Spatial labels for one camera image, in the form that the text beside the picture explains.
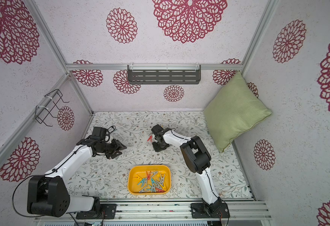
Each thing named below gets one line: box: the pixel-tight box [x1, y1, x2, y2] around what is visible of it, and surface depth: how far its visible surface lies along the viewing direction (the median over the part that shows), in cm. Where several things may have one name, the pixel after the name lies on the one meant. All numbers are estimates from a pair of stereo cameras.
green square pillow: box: [203, 71, 273, 154], surface depth 87 cm
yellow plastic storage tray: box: [127, 164, 172, 195], surface depth 85 cm
